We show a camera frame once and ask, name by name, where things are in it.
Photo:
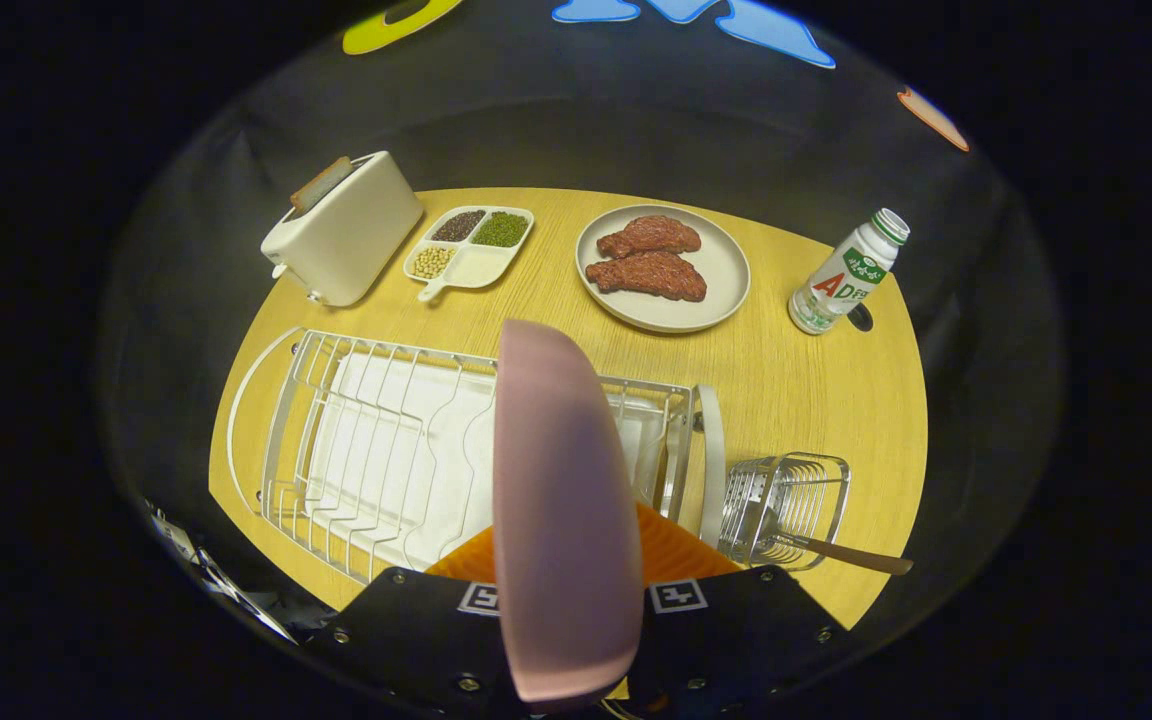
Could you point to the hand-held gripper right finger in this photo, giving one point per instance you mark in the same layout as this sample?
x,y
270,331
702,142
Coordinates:
x,y
736,640

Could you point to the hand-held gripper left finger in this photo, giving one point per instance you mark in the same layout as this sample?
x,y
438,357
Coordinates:
x,y
416,630

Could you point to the pink plate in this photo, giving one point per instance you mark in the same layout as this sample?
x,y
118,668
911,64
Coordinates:
x,y
561,520

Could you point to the beige round plate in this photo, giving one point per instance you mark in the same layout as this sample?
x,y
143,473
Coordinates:
x,y
726,270

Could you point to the white drip tray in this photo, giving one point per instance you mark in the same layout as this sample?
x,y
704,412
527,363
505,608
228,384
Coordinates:
x,y
386,450

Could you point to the white divided grain tray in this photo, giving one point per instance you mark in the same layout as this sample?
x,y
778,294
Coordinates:
x,y
481,268

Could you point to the brown meat piece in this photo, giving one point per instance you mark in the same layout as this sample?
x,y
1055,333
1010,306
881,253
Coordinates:
x,y
651,236
651,276

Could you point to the white drink bottle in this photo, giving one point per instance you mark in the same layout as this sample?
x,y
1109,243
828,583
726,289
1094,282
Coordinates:
x,y
846,275

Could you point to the white toaster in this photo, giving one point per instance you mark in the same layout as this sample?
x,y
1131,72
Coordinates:
x,y
356,230

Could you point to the bread slice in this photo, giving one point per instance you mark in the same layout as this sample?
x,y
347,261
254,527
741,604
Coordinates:
x,y
321,184

